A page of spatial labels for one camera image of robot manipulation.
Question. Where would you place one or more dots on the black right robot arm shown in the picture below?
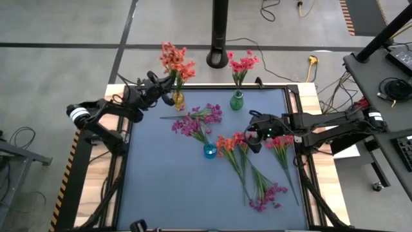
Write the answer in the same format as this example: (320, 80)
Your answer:
(328, 120)

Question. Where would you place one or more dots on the black metal table frame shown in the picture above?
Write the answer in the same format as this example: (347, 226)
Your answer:
(277, 86)

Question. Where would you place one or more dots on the black frame clamp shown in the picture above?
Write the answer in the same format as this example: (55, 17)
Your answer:
(139, 83)
(259, 82)

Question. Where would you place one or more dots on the small black device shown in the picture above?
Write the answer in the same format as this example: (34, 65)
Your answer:
(138, 225)

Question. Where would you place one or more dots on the yellow power plug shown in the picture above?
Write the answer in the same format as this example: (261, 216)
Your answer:
(313, 60)

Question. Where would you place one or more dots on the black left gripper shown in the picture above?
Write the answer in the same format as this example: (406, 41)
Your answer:
(146, 95)

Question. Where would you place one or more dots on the black keyboard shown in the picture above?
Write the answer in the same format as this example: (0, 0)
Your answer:
(404, 151)

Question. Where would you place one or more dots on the red artificial flower stem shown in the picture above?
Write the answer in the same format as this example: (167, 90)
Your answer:
(244, 64)
(239, 139)
(280, 141)

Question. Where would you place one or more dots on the yellow glass vase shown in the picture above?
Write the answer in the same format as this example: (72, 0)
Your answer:
(178, 101)

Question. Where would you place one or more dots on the dark grey side table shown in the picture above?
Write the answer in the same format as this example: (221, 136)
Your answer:
(370, 83)

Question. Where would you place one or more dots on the blue-grey table mat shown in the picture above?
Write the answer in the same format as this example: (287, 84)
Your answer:
(167, 193)

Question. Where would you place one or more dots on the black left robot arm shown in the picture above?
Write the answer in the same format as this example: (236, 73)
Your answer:
(109, 108)

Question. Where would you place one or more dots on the red power strip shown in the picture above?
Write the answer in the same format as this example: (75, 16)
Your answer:
(362, 103)

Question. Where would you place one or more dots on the purple artificial flower stem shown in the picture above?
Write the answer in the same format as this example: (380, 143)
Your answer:
(265, 196)
(212, 116)
(188, 127)

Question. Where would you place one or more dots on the black electronic box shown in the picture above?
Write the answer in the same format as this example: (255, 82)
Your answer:
(402, 59)

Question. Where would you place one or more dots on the black floor mat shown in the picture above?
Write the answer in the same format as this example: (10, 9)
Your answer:
(367, 16)

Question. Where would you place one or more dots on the black round-base pole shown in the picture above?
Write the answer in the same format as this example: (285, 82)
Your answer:
(219, 25)

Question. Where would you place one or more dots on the black diagonal beam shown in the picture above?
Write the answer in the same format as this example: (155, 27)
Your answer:
(383, 33)

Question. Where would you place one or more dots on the white paper sheet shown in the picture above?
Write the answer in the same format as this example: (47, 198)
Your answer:
(349, 151)

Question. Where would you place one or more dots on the black caster wheel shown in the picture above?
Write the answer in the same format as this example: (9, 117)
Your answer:
(376, 186)

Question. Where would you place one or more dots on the black striped-edge floor panel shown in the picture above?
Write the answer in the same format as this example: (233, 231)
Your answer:
(74, 180)

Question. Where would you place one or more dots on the green glass vase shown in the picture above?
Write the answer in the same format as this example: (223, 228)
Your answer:
(236, 102)

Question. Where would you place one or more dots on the blue glass vase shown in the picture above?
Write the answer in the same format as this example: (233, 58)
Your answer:
(210, 150)

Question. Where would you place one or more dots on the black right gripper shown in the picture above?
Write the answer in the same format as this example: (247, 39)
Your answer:
(267, 125)

